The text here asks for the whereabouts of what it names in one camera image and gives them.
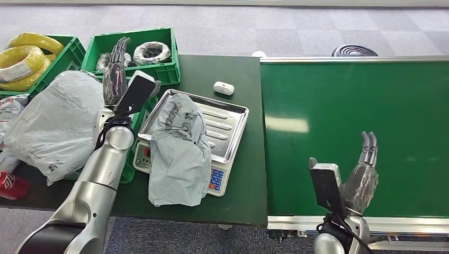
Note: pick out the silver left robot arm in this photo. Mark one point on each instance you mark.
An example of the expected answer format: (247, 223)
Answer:
(94, 189)

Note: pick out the large grey plastic mailer package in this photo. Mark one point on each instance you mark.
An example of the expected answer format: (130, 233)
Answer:
(52, 126)

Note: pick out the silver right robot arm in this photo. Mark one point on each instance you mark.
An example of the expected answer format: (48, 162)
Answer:
(328, 245)

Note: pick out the green crate holding large package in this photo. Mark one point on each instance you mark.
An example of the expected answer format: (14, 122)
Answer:
(127, 168)

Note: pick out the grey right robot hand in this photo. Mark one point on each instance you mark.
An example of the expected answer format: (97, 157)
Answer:
(361, 189)

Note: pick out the small white round object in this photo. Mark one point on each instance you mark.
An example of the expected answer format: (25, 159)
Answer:
(259, 54)

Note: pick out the green crate with black coils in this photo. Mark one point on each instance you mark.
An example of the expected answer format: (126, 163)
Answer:
(154, 36)

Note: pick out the white electronic scale body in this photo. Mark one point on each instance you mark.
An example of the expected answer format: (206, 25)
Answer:
(219, 178)

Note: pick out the green crate with yellow coils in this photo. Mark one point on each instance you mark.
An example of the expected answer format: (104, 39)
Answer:
(68, 57)

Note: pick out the steel scale tray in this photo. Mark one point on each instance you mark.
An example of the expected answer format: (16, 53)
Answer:
(224, 126)

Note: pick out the small grey plastic mailer package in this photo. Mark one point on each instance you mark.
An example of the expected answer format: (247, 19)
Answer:
(179, 157)

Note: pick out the small white rounded case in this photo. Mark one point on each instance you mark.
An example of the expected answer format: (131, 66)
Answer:
(223, 88)

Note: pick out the red drink can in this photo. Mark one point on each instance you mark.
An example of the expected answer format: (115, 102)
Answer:
(12, 186)

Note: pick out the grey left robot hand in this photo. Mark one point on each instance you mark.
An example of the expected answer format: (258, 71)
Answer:
(114, 82)

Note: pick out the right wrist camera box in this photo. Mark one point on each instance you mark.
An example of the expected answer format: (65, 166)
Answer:
(326, 189)

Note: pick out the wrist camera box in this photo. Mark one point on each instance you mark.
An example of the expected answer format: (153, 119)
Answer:
(326, 189)
(135, 93)

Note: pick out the white printed plastic bag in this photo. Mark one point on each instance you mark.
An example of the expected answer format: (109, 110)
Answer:
(8, 112)
(7, 161)

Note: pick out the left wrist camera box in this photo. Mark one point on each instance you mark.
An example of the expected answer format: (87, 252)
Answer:
(135, 93)

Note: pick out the green conveyor belt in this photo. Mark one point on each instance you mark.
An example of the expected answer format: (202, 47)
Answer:
(403, 122)

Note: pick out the aluminium conveyor frame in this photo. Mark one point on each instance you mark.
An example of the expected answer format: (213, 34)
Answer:
(403, 224)

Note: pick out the black ribbed round object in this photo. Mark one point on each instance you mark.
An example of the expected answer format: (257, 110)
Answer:
(354, 52)

